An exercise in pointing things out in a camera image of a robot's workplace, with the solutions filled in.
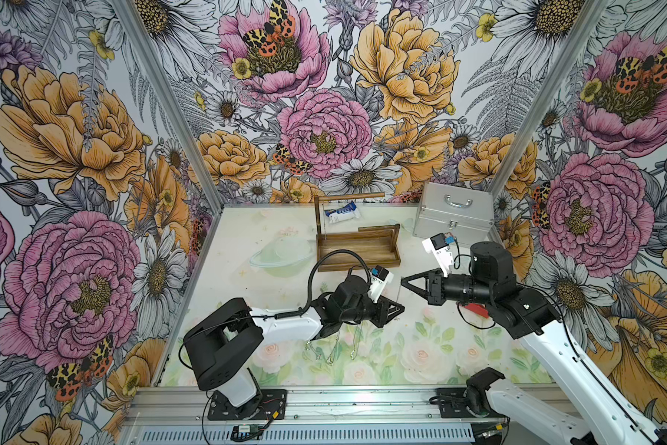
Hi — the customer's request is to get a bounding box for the thin silver pendant necklace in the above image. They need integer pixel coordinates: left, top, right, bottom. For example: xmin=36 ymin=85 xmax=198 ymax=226
xmin=324 ymin=333 xmax=343 ymax=366

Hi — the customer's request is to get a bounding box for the fine silver chain necklace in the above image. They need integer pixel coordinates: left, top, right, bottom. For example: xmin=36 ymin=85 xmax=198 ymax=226
xmin=348 ymin=324 xmax=365 ymax=360

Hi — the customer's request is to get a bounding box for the aluminium front rail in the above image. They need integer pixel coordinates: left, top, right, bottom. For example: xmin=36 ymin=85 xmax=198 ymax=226
xmin=121 ymin=383 xmax=574 ymax=426

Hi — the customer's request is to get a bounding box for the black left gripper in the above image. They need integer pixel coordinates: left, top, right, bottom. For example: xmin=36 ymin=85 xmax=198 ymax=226
xmin=341 ymin=294 xmax=405 ymax=328

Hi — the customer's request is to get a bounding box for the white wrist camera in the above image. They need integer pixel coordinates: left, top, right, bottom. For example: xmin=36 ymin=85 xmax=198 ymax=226
xmin=368 ymin=265 xmax=394 ymax=303
xmin=422 ymin=233 xmax=458 ymax=277

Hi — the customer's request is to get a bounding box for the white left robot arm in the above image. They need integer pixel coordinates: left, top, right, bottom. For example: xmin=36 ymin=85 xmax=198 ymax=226
xmin=181 ymin=276 xmax=405 ymax=418

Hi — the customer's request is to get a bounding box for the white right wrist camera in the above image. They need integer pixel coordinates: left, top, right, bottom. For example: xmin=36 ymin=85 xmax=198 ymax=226
xmin=422 ymin=233 xmax=458 ymax=277

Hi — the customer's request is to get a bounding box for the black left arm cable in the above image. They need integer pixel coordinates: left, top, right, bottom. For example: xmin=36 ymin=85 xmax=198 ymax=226
xmin=271 ymin=248 xmax=373 ymax=319

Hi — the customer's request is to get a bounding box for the white blue toothpaste tube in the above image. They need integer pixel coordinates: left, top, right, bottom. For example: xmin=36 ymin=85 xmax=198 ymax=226
xmin=324 ymin=201 xmax=361 ymax=224

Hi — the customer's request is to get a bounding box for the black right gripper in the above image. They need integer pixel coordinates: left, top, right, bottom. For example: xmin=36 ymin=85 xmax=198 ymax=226
xmin=401 ymin=270 xmax=494 ymax=306

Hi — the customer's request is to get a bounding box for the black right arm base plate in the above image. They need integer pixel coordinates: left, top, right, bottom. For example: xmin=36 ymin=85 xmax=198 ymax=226
xmin=428 ymin=367 xmax=505 ymax=419

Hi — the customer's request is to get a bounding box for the wooden jewelry display stand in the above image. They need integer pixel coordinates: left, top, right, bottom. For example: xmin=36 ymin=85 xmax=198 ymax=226
xmin=314 ymin=192 xmax=401 ymax=269

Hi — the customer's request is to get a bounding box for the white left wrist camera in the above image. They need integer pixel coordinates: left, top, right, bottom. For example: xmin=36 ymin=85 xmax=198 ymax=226
xmin=368 ymin=265 xmax=394 ymax=303

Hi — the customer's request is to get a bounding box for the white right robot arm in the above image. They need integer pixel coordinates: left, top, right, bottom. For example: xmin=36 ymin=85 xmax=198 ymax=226
xmin=401 ymin=234 xmax=667 ymax=444

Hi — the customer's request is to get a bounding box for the silver aluminium first aid case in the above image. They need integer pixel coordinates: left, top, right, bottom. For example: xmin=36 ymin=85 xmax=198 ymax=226
xmin=413 ymin=183 xmax=495 ymax=247

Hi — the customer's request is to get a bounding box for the red white bandage box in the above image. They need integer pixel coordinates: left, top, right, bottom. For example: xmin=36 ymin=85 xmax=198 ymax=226
xmin=462 ymin=303 xmax=489 ymax=319

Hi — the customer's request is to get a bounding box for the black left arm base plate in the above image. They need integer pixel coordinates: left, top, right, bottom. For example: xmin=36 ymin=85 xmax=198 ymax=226
xmin=207 ymin=389 xmax=288 ymax=421

